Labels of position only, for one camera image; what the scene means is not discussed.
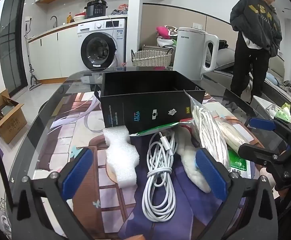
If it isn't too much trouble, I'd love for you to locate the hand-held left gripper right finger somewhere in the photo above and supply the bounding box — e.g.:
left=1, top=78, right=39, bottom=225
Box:
left=195, top=148, right=279, bottom=240

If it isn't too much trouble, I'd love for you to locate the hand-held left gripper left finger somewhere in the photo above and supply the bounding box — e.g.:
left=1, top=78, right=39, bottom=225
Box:
left=17, top=148, right=96, bottom=240

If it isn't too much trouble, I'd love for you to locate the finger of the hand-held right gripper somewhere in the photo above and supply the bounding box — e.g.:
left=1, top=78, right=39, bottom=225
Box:
left=237, top=143, right=291, bottom=167
left=244, top=116, right=291, bottom=136

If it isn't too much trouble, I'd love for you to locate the green white medicine sachet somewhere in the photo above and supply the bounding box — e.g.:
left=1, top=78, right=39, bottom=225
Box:
left=227, top=149, right=251, bottom=179
left=129, top=120, right=194, bottom=137

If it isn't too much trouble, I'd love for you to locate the white plush toy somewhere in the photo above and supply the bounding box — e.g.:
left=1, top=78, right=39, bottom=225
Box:
left=174, top=127, right=212, bottom=193

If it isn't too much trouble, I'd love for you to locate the clear bag of striped cloths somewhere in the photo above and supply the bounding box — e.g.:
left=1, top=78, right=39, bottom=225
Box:
left=184, top=90, right=254, bottom=169

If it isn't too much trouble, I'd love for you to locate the white foam piece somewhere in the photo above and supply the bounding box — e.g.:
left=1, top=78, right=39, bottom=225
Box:
left=103, top=127, right=140, bottom=188

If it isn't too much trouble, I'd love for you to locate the white cable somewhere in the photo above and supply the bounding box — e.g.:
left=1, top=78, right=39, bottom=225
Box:
left=142, top=129, right=178, bottom=222

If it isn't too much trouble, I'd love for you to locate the black cardboard box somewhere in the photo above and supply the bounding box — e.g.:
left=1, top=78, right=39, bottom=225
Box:
left=99, top=70, right=206, bottom=133

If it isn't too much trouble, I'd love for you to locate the person's right hand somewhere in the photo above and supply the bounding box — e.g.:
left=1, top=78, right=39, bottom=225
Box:
left=259, top=167, right=291, bottom=200

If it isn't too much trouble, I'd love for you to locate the light green toy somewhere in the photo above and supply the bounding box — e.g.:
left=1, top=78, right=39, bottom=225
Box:
left=273, top=104, right=291, bottom=123

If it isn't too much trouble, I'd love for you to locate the printed table mat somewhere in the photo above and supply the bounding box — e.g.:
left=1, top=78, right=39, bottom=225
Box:
left=31, top=90, right=266, bottom=240

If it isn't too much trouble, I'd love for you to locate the grey sofa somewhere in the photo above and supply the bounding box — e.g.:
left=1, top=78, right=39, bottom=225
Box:
left=215, top=47, right=291, bottom=110

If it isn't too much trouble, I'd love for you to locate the brown cardboard box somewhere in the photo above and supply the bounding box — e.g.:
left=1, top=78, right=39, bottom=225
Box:
left=0, top=89, right=28, bottom=145

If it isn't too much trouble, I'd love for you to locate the white electric kettle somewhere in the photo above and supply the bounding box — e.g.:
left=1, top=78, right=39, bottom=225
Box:
left=172, top=27, right=219, bottom=81

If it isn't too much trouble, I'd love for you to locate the flat mop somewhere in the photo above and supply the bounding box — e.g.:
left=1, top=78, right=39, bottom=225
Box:
left=24, top=24, right=42, bottom=91

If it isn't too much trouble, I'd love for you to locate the white kitchen cabinet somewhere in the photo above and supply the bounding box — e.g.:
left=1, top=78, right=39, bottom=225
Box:
left=28, top=21, right=85, bottom=80

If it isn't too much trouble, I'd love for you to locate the white washing machine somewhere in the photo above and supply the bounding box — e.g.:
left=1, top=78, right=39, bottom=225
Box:
left=77, top=18, right=127, bottom=72

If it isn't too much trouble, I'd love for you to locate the wicker basket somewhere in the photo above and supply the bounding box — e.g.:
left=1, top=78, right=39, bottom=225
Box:
left=131, top=49, right=174, bottom=67

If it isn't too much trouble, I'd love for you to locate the pink plush toy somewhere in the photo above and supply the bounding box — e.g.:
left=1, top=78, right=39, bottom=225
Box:
left=157, top=26, right=173, bottom=39

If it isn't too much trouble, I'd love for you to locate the dark glass door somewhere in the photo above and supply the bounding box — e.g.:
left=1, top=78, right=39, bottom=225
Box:
left=0, top=0, right=30, bottom=95

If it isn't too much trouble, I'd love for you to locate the black pressure cooker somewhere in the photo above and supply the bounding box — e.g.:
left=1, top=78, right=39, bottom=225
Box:
left=84, top=0, right=108, bottom=19

